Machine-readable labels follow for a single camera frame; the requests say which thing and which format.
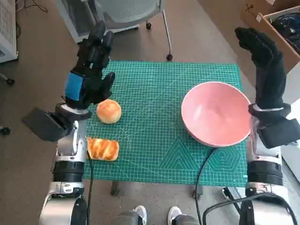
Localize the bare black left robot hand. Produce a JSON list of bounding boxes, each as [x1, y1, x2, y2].
[[62, 23, 116, 111]]

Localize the white desk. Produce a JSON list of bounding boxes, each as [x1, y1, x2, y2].
[[280, 67, 300, 186]]

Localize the person's right leg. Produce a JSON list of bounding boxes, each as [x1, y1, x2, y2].
[[174, 214, 200, 225]]

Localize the person's right shoe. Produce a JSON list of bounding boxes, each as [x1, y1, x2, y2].
[[168, 206, 182, 225]]

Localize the round bread bun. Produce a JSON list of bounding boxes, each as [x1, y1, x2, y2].
[[96, 99, 122, 124]]

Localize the person's left shoe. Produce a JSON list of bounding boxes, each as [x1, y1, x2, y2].
[[131, 205, 148, 225]]

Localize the person's left leg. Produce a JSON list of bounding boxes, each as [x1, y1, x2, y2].
[[114, 210, 141, 225]]

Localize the open cardboard box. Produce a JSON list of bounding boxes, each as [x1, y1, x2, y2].
[[256, 6, 300, 73]]

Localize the silver aluminium rail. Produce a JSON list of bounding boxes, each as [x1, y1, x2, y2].
[[221, 186, 242, 211]]

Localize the pink bowl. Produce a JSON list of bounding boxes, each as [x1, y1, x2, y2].
[[180, 81, 252, 148]]

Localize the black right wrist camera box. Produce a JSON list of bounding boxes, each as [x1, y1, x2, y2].
[[256, 118, 300, 149]]

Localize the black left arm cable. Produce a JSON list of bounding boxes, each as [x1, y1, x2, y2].
[[86, 150, 96, 225]]

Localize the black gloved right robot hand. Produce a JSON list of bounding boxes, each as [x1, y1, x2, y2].
[[234, 27, 287, 110]]

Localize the tangled black blue cables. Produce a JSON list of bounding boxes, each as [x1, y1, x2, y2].
[[269, 13, 300, 50]]

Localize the green cutting mat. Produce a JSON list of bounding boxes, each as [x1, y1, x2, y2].
[[82, 60, 248, 187]]

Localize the grey mesh office chair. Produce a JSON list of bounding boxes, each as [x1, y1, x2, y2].
[[89, 0, 174, 60]]

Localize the looped black right arm cable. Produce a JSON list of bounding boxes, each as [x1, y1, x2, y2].
[[202, 193, 296, 225]]

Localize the person's leg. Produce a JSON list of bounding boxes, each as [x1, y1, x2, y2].
[[174, 214, 200, 225], [114, 210, 141, 225]]

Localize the long black right arm cable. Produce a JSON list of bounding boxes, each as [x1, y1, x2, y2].
[[195, 148, 218, 225]]

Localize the black table foot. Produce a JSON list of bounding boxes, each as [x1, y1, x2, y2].
[[111, 180, 120, 195], [193, 184, 204, 200]]

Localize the black swivel chair base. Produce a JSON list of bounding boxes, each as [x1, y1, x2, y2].
[[0, 72, 15, 136]]

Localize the person's shoe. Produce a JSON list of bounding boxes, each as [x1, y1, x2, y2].
[[131, 205, 148, 225], [168, 206, 182, 225]]

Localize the braided rectangular bread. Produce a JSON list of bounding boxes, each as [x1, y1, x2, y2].
[[86, 137, 120, 162]]

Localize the white perforated appliance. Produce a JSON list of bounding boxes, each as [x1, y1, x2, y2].
[[0, 0, 19, 63]]

